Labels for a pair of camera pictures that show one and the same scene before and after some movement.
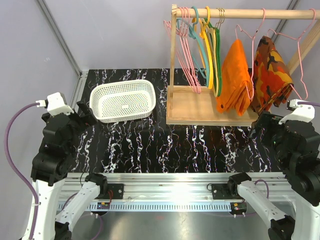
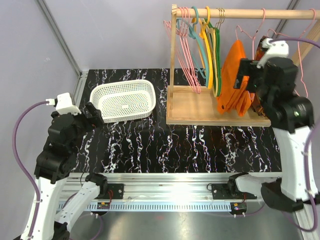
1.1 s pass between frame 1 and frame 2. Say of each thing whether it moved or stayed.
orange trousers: stayed
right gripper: moved
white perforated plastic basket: stayed
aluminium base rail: stayed
